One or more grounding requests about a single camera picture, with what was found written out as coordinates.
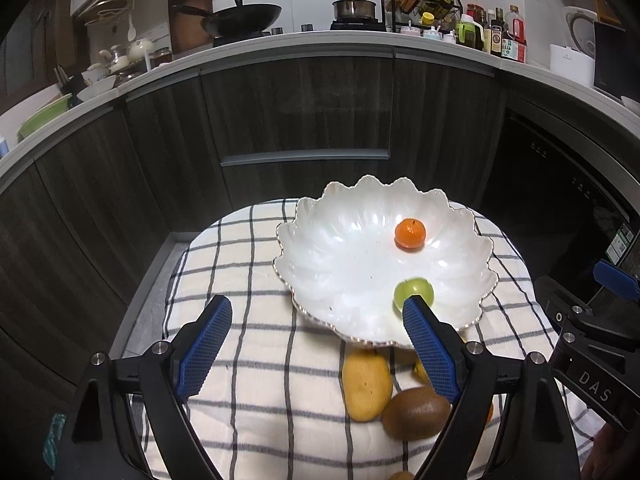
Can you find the dark wood base cabinet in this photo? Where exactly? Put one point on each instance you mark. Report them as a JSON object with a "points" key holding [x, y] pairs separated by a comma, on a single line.
{"points": [[89, 200]]}

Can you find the black spice rack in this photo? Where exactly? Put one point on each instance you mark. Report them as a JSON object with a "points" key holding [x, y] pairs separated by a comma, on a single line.
{"points": [[421, 14]]}

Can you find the dark soy sauce bottle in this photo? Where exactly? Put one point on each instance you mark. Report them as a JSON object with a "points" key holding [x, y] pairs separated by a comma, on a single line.
{"points": [[496, 33]]}

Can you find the black wok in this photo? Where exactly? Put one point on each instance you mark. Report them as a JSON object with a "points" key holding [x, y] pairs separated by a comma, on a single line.
{"points": [[242, 19]]}

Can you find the white black checked cloth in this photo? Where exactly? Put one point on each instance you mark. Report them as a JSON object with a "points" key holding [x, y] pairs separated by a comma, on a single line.
{"points": [[272, 405]]}

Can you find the orange mandarin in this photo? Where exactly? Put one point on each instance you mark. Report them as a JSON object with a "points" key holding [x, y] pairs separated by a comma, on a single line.
{"points": [[410, 234]]}

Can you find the green apple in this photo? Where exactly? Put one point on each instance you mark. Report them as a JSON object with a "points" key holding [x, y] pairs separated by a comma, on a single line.
{"points": [[413, 287]]}

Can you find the yellow mango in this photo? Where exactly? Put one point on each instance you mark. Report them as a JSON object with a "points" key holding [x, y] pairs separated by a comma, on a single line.
{"points": [[367, 385]]}

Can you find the green plastic basin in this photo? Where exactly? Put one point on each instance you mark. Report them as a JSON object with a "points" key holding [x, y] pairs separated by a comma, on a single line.
{"points": [[43, 116]]}

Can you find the white scalloped fruit bowl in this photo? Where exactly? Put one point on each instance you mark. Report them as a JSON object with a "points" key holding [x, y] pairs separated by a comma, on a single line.
{"points": [[339, 260]]}

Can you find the white box container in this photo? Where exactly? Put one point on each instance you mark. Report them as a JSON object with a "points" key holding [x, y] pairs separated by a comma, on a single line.
{"points": [[572, 64]]}

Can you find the black built-in dishwasher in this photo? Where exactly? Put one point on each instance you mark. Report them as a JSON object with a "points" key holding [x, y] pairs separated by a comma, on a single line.
{"points": [[561, 214]]}

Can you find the white ceramic teapot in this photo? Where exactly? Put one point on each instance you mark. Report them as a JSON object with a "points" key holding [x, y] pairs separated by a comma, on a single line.
{"points": [[139, 49]]}

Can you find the yellow lemon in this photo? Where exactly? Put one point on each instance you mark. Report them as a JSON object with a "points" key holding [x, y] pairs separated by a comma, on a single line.
{"points": [[420, 373]]}

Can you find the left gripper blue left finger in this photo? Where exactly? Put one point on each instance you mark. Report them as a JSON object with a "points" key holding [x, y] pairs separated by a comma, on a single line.
{"points": [[197, 345]]}

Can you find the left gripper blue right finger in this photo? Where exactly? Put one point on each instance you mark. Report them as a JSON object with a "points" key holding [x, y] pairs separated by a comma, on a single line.
{"points": [[437, 345]]}

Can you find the brown wooden cutting board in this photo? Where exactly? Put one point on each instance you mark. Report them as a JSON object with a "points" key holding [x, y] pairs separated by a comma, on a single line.
{"points": [[185, 31]]}

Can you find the steel saucepan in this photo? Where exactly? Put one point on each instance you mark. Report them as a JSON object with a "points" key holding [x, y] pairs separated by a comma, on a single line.
{"points": [[354, 10]]}

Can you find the white electric kettle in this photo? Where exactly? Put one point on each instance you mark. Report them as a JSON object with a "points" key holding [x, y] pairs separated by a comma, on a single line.
{"points": [[580, 26]]}

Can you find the brown kiwi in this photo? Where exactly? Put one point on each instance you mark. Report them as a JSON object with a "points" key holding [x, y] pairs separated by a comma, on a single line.
{"points": [[415, 414]]}

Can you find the red label bottle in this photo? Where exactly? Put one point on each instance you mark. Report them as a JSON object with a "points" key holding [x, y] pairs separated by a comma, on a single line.
{"points": [[514, 38]]}

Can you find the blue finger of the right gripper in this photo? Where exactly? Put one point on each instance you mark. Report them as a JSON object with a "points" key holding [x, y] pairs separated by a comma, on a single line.
{"points": [[620, 283]]}

